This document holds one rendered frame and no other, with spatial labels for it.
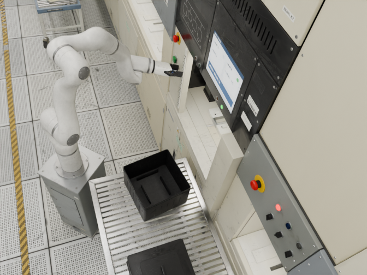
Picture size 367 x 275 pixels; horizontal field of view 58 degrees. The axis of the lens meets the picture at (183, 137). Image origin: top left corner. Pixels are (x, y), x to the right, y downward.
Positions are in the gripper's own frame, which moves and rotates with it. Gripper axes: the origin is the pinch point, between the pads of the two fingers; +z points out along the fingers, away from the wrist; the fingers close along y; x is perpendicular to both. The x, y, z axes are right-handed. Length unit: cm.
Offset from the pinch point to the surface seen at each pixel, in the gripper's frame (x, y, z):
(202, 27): 33.6, 29.6, -5.0
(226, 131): -28.5, 12.8, 36.1
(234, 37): 39, 58, -3
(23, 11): -64, -265, -114
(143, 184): -60, 29, -12
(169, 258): -65, 76, -5
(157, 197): -62, 38, -5
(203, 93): -21.3, -21.9, 28.9
